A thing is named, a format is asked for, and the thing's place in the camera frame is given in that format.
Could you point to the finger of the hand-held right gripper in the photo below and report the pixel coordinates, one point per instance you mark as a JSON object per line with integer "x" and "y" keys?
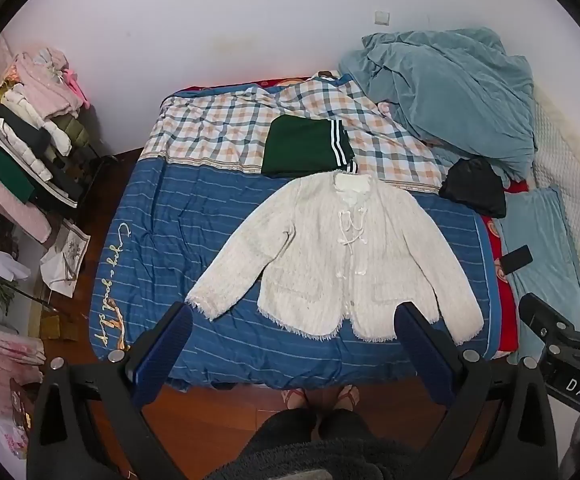
{"x": 545, "y": 312}

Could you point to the black phone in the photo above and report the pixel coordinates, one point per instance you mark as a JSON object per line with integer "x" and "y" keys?
{"x": 517, "y": 257}

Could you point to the teal pillow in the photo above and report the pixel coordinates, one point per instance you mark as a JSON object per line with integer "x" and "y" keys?
{"x": 540, "y": 260}

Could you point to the white quilted blanket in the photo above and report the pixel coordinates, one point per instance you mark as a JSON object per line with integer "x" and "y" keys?
{"x": 570, "y": 170}

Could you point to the green potted plant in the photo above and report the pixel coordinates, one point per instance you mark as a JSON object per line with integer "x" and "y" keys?
{"x": 0, "y": 292}

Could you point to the person's right leg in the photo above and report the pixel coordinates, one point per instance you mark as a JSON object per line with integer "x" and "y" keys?
{"x": 342, "y": 425}

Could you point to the white patterned cloth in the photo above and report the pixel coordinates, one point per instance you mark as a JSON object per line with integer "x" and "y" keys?
{"x": 64, "y": 260}

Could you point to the person's foot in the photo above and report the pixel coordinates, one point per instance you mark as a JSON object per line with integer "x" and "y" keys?
{"x": 347, "y": 397}
{"x": 296, "y": 400}

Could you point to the pink fleece cloth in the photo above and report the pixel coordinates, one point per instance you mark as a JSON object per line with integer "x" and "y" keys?
{"x": 9, "y": 210}

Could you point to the rack of hanging clothes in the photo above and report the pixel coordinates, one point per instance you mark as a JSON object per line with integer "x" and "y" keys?
{"x": 29, "y": 130}

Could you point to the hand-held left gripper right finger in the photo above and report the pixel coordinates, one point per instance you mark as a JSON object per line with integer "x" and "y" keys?
{"x": 420, "y": 350}

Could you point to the white knit cardigan jacket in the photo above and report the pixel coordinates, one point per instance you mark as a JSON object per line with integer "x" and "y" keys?
{"x": 310, "y": 240}

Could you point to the person's left foot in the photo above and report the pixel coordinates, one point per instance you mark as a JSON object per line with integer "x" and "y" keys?
{"x": 296, "y": 400}

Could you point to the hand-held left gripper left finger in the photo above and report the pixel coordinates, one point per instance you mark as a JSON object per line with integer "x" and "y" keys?
{"x": 169, "y": 345}

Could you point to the person's right foot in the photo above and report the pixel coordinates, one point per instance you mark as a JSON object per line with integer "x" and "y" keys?
{"x": 347, "y": 397}

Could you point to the teal plush blanket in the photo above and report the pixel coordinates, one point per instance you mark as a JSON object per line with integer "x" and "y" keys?
{"x": 445, "y": 90}

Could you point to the person's left leg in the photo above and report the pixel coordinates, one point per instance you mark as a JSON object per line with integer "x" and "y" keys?
{"x": 280, "y": 430}

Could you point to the person's leg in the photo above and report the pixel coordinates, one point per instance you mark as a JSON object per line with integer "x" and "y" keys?
{"x": 342, "y": 425}
{"x": 280, "y": 430}

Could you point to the blue and plaid bed cover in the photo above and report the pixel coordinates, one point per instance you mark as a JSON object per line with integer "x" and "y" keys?
{"x": 169, "y": 210}

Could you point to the green pants with white stripes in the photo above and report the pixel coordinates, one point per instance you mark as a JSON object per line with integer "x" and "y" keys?
{"x": 295, "y": 145}

